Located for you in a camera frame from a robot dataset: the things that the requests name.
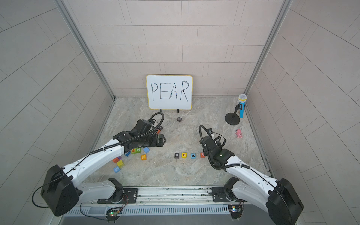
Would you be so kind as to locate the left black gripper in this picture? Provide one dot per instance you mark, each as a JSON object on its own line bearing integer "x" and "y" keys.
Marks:
{"x": 156, "y": 143}

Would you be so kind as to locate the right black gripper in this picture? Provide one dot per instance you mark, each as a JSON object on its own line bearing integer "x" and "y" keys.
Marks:
{"x": 204, "y": 151}

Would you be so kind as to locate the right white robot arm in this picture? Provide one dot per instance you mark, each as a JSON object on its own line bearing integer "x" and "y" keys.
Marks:
{"x": 278, "y": 198}

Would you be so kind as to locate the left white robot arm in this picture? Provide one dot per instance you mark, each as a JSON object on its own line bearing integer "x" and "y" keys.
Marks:
{"x": 63, "y": 187}

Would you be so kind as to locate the white PEAR whiteboard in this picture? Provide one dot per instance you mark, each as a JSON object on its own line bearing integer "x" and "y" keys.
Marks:
{"x": 169, "y": 92}

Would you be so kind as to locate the plain light blue block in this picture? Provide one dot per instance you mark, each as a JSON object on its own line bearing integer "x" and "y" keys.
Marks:
{"x": 146, "y": 150}

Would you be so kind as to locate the pink toy figure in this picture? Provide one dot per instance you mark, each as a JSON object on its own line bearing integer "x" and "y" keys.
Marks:
{"x": 238, "y": 133}

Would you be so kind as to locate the light blue bottom block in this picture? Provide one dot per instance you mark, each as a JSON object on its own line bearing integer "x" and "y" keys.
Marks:
{"x": 116, "y": 169}

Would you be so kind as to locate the black microphone stand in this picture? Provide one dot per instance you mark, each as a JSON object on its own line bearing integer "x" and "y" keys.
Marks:
{"x": 233, "y": 118}

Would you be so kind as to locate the blue toy microphone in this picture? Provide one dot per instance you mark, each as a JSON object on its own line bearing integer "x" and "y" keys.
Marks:
{"x": 242, "y": 102}

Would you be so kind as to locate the right green circuit board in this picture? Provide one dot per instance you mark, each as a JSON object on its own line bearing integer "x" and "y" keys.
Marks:
{"x": 236, "y": 211}

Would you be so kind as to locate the green circuit board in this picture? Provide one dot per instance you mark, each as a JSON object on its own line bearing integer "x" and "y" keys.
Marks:
{"x": 113, "y": 214}
{"x": 236, "y": 211}

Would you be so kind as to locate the left green circuit board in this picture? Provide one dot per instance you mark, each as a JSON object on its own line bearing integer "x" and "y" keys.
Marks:
{"x": 113, "y": 214}

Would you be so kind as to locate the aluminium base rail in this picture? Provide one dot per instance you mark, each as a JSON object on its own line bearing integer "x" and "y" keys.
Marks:
{"x": 163, "y": 201}

